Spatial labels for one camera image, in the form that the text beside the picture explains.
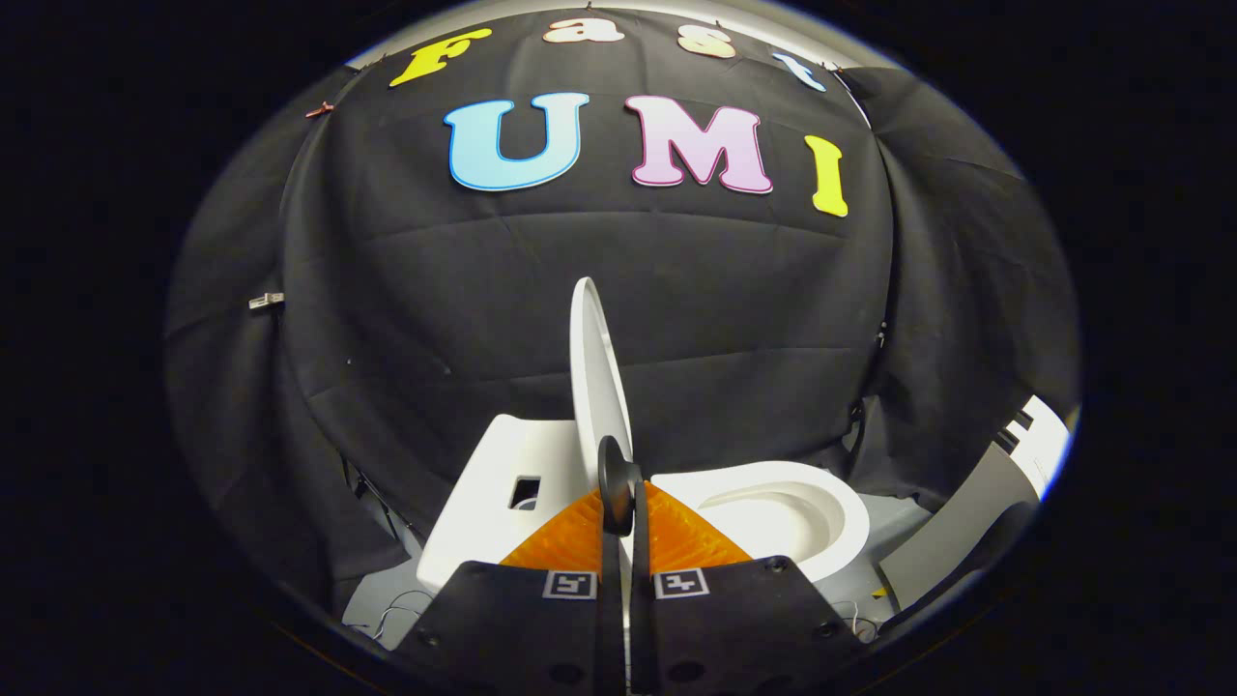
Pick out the grey panel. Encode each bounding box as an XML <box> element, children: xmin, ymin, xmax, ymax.
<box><xmin>877</xmin><ymin>440</ymin><xmax>1041</xmax><ymax>612</ymax></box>

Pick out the black round lid handle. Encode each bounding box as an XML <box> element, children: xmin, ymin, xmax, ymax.
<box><xmin>597</xmin><ymin>435</ymin><xmax>647</xmax><ymax>538</ymax></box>

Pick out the white toilet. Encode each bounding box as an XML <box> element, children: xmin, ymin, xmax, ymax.
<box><xmin>416</xmin><ymin>414</ymin><xmax>871</xmax><ymax>595</ymax></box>

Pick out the black backdrop cloth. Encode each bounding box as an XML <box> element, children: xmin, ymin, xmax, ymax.
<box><xmin>164</xmin><ymin>10</ymin><xmax>1081</xmax><ymax>620</ymax></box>

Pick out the white toilet seat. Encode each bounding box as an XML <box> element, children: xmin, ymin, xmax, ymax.
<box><xmin>649</xmin><ymin>462</ymin><xmax>871</xmax><ymax>584</ymax></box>

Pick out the white black striped board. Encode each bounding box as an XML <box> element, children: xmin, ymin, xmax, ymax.
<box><xmin>1000</xmin><ymin>395</ymin><xmax>1072</xmax><ymax>499</ymax></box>

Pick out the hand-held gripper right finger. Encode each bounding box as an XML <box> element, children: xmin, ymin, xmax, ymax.
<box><xmin>630</xmin><ymin>480</ymin><xmax>868</xmax><ymax>696</ymax></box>

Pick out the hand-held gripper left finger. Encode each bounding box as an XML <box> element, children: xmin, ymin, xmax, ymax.
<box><xmin>394</xmin><ymin>486</ymin><xmax>625</xmax><ymax>696</ymax></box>

